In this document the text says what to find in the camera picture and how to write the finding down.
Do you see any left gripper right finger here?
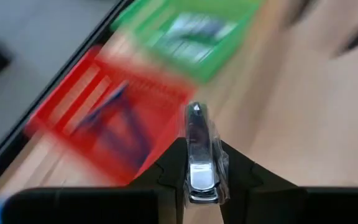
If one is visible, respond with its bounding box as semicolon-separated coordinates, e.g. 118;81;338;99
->
218;140;309;224

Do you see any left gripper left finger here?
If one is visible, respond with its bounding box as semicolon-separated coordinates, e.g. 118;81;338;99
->
128;138;188;224

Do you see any silver nail clipper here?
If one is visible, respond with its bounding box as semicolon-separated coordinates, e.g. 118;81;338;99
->
183;101;231;206

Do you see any green plastic basket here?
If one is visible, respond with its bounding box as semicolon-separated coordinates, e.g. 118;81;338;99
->
110;0;265;83

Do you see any red plastic basket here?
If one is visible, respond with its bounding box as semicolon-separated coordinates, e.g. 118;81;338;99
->
23;45;195;186

